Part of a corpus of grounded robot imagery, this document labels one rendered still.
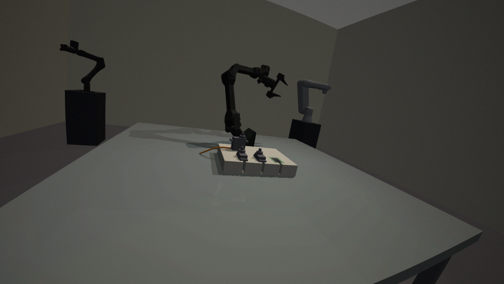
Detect beige rectangular block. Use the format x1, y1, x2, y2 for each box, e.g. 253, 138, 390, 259
217, 146, 298, 176

